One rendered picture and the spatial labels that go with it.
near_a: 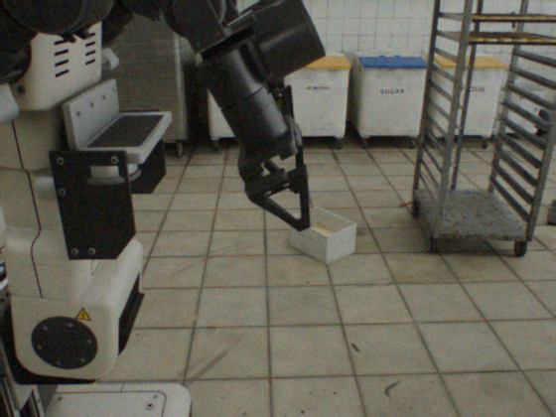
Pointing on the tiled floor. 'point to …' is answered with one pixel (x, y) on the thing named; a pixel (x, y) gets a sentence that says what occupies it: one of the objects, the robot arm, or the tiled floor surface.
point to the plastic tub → (325, 236)
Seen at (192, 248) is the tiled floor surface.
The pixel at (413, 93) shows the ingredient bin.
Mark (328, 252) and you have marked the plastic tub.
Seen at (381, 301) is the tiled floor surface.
